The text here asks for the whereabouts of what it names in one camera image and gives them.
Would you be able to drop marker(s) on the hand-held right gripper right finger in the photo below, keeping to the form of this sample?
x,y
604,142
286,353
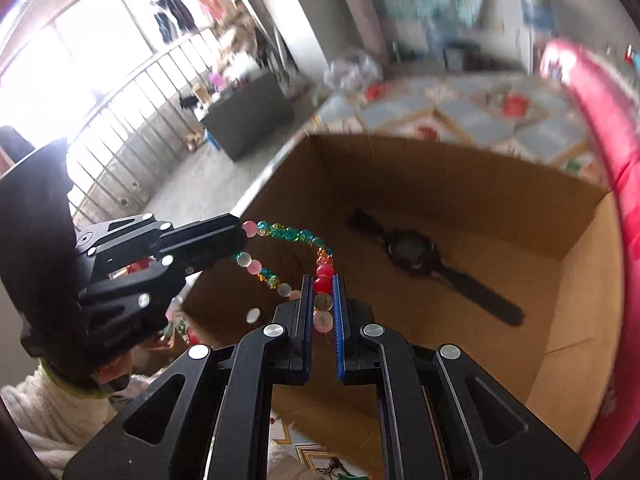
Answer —
x,y
339,330

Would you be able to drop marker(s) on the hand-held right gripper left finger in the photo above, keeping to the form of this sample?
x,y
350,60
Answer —
x,y
307,332

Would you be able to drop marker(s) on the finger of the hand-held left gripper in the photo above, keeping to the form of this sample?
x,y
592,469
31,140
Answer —
x,y
130,305
200,232

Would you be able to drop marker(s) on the brown cardboard box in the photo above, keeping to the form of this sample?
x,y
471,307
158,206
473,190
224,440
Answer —
x,y
450,185

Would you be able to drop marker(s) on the person's left hand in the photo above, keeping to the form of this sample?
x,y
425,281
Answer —
x,y
107,372

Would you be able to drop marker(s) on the beige shoe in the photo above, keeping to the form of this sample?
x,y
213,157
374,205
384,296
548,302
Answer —
x,y
195,141

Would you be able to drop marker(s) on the black wristwatch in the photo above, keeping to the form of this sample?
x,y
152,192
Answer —
x,y
407,252

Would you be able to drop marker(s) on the grey cabinet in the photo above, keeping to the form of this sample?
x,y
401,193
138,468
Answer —
x,y
250,120

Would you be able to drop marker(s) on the small black device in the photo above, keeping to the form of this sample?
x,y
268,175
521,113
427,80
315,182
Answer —
x,y
189,101

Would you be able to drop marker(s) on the metal balcony railing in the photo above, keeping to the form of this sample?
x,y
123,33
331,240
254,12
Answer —
x,y
125,110

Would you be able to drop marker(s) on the pile of clothes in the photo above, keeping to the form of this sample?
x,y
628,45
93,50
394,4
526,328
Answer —
x,y
245,35

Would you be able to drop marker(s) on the clear plastic bag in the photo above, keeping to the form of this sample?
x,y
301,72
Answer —
x,y
352,72

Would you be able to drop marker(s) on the dark hanging jacket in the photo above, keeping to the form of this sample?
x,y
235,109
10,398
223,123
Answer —
x,y
172,12

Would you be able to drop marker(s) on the pale rolled tube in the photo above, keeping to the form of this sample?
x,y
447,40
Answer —
x,y
362,20

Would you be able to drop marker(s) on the white water dispenser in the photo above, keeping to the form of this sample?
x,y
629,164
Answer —
x,y
529,50

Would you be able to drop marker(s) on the blue water jug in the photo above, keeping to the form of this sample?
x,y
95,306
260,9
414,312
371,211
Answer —
x,y
535,5

